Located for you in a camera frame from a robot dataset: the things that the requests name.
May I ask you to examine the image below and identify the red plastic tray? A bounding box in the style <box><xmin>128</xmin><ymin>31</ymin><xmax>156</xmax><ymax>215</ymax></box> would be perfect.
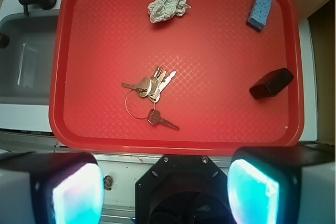
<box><xmin>49</xmin><ymin>0</ymin><xmax>304</xmax><ymax>155</ymax></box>

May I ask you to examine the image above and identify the small brown crumb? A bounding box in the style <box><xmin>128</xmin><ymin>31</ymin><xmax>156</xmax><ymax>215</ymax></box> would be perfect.
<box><xmin>103</xmin><ymin>175</ymin><xmax>114</xmax><ymax>190</ymax></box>

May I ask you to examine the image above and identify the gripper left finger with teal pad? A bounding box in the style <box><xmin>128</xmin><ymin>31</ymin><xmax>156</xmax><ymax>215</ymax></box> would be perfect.
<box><xmin>1</xmin><ymin>152</ymin><xmax>104</xmax><ymax>223</ymax></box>

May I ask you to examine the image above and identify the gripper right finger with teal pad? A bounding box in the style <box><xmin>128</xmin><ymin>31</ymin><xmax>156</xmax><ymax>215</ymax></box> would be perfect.
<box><xmin>227</xmin><ymin>146</ymin><xmax>335</xmax><ymax>223</ymax></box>

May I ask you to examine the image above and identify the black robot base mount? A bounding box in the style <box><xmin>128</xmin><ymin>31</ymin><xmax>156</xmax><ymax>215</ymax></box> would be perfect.
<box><xmin>135</xmin><ymin>155</ymin><xmax>235</xmax><ymax>223</ymax></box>

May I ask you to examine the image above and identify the grey toy sink basin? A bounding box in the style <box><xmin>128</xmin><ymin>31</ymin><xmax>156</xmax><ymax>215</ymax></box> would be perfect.
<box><xmin>1</xmin><ymin>10</ymin><xmax>59</xmax><ymax>105</ymax></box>

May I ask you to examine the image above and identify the crumpled white paper towel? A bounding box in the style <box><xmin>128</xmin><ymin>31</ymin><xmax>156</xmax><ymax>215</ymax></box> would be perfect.
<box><xmin>147</xmin><ymin>0</ymin><xmax>191</xmax><ymax>24</ymax></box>

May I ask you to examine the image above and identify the blue sponge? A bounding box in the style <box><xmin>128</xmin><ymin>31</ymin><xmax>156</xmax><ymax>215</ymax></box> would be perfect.
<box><xmin>247</xmin><ymin>0</ymin><xmax>272</xmax><ymax>31</ymax></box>

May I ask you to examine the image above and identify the black faucet knob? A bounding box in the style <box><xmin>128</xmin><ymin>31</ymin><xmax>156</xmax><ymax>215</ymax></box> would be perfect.
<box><xmin>0</xmin><ymin>33</ymin><xmax>10</xmax><ymax>49</ymax></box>

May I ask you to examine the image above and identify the silver key bunch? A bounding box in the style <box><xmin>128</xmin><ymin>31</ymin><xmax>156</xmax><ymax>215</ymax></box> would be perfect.
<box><xmin>121</xmin><ymin>66</ymin><xmax>180</xmax><ymax>131</ymax></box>

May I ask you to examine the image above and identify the small black box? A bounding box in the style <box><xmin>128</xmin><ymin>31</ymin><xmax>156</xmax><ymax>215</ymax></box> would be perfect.
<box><xmin>249</xmin><ymin>68</ymin><xmax>294</xmax><ymax>99</ymax></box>

